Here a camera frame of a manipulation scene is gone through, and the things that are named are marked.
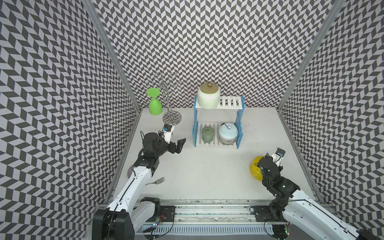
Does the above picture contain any yellow patterned tea canister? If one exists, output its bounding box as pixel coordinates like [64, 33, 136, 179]
[250, 156, 263, 181]

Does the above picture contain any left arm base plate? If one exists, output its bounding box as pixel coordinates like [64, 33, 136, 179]
[159, 206, 176, 223]

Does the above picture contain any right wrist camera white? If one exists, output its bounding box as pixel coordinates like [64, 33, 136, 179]
[272, 148, 286, 167]

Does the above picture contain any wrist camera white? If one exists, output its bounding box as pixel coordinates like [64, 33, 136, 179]
[161, 124, 175, 144]
[272, 148, 286, 167]

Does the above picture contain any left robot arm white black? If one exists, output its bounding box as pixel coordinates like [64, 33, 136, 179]
[91, 133, 187, 240]

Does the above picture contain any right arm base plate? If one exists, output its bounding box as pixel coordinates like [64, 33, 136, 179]
[249, 205, 286, 223]

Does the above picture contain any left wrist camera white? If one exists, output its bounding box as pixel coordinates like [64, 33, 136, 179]
[161, 124, 175, 144]

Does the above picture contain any cream canister brown lid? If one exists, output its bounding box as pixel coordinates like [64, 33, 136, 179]
[197, 82, 221, 110]

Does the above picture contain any green plastic wine glass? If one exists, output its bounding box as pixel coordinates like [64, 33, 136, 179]
[147, 88, 163, 116]

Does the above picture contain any small green tea canister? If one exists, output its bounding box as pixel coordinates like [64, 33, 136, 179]
[202, 126, 215, 144]

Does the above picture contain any lilac plastic bowl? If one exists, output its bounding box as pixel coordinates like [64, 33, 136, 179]
[127, 167, 133, 179]

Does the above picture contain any blue white two-tier shelf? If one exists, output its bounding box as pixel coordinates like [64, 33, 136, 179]
[192, 94, 246, 149]

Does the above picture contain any chrome wire cup stand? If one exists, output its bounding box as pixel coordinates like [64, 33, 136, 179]
[144, 73, 182, 126]

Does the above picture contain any aluminium front rail frame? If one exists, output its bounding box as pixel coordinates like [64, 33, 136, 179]
[83, 198, 343, 240]

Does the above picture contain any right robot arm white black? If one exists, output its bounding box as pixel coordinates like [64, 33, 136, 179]
[258, 155, 376, 240]

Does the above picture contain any light blue tea canister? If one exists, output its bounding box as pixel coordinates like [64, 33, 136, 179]
[219, 123, 238, 145]

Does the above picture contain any silver metal fork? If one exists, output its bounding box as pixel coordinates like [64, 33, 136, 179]
[146, 177, 165, 186]

